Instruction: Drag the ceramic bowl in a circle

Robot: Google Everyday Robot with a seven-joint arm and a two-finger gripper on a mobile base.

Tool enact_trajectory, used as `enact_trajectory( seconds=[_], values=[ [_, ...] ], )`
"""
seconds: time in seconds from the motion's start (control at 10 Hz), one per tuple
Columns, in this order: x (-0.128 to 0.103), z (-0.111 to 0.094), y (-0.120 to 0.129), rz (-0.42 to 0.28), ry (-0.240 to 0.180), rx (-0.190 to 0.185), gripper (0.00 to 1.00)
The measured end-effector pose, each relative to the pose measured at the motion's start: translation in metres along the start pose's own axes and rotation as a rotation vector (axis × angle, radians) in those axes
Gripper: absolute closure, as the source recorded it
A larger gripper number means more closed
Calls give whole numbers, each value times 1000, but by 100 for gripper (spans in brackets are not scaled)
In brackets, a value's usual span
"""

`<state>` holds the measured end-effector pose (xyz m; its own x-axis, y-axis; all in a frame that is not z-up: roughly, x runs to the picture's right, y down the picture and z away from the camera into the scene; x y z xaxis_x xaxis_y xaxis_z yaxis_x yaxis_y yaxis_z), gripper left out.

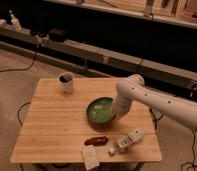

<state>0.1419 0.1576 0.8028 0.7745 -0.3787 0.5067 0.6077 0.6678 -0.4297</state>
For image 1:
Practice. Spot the green ceramic bowl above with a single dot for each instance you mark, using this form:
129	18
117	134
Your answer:
99	111

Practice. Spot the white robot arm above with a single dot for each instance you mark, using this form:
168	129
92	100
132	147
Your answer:
133	88

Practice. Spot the white cup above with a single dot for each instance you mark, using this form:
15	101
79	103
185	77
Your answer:
66	79

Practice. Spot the wooden table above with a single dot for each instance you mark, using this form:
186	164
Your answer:
56	126

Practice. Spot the white remote-like device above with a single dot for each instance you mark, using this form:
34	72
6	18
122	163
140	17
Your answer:
125	142

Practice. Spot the black round object on ledge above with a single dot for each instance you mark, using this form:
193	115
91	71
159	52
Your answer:
58	35

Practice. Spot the white spray bottle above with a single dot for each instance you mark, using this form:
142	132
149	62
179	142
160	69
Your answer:
15	22

